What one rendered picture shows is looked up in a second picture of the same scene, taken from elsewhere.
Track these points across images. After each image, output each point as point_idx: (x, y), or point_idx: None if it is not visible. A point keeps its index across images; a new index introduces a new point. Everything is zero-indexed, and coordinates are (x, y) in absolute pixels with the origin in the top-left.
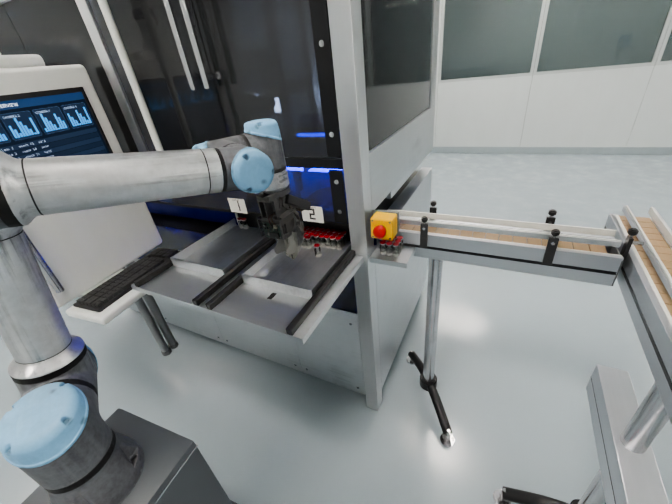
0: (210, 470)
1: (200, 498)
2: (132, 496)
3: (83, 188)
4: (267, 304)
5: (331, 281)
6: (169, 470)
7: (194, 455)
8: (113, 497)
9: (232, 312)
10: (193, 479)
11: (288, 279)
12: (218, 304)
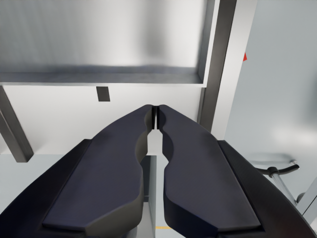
0: (150, 170)
1: (152, 173)
2: (140, 225)
3: None
4: (114, 115)
5: (235, 5)
6: (149, 215)
7: (149, 195)
8: (136, 236)
9: (71, 147)
10: (151, 186)
11: (94, 22)
12: (28, 141)
